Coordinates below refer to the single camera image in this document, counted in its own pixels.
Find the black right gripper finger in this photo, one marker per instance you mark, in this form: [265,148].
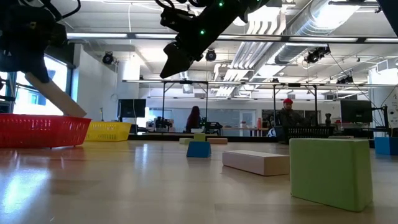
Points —
[175,62]

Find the black monitor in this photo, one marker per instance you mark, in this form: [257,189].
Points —
[132,108]
[356,111]

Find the long blue block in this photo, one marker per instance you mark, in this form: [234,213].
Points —
[387,146]

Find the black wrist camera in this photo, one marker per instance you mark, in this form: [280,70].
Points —
[174,17]

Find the yellow plastic basket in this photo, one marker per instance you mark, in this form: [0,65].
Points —
[109,132]

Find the long wooden block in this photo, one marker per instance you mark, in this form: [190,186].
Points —
[59,96]

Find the red plastic basket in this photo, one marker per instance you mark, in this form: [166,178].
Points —
[40,130]

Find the person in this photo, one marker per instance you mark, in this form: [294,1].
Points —
[289,116]
[193,119]

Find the black plastic basket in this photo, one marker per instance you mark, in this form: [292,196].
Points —
[308,133]

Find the rig light bar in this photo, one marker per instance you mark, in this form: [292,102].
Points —
[323,39]

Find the green arch block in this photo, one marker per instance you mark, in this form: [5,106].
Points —
[199,137]

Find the green cube block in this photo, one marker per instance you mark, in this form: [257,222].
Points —
[331,174]

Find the red bottle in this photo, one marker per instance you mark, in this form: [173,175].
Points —
[259,123]

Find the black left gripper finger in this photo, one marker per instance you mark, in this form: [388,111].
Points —
[28,67]

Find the silver ventilation duct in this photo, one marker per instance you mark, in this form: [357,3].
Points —
[311,28]

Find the short wooden block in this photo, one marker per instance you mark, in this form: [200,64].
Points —
[217,141]

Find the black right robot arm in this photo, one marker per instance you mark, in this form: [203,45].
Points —
[248,4]

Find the blue trapezoid block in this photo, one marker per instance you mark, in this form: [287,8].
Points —
[199,150]

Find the black ceiling spotlight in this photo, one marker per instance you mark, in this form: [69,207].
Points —
[315,55]
[108,58]
[211,55]

